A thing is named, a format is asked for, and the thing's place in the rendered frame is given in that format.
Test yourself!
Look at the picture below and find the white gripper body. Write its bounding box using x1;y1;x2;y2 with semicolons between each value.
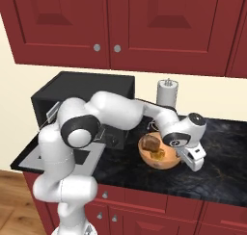
179;146;207;173

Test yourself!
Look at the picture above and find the wooden bowl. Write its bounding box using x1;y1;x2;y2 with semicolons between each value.
137;131;183;171

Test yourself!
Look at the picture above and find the brown toasted bread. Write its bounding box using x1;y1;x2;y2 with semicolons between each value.
142;135;162;153

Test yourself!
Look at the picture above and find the grey toaster oven door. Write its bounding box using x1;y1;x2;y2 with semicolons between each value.
17;142;107;178

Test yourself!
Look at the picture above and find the black toaster oven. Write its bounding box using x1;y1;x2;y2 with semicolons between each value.
31;70;136;151

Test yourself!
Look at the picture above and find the red drawer front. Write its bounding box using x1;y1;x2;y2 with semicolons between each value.
202;201;247;229
96;183;169;215

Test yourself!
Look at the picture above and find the white paper towel roll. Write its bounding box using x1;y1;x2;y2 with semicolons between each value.
155;78;179;111

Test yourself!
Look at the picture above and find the red lower cupboard door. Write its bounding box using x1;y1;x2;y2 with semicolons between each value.
107;205;198;235
84;201;111;235

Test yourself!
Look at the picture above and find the red cupboard door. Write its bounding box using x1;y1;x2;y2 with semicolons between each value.
0;0;111;70
226;7;247;80
106;0;247;77
107;205;198;235
84;201;111;235

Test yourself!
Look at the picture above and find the red upper cupboard door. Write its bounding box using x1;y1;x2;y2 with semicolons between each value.
106;0;247;77
226;7;247;80
0;0;111;70

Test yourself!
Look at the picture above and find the red lower cupboard side panel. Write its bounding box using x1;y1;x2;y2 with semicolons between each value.
23;171;61;235

